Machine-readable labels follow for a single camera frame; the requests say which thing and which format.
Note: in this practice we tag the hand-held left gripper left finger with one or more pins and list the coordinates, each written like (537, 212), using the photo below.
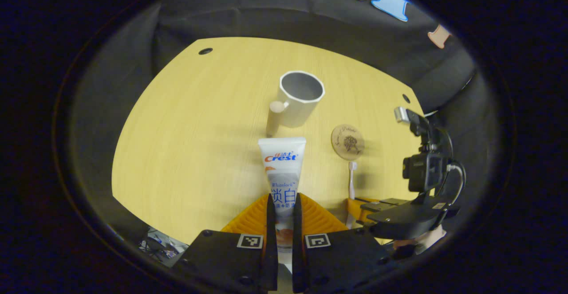
(270, 241)

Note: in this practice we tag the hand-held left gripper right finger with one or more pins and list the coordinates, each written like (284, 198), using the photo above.
(296, 249)

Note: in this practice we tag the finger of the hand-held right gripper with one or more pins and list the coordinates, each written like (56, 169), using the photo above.
(361, 212)

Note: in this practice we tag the white toothbrush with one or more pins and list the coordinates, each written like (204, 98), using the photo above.
(352, 183)

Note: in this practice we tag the round wooden coaster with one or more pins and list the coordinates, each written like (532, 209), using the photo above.
(348, 143)

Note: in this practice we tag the white toothpaste tube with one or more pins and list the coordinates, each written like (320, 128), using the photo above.
(282, 170)

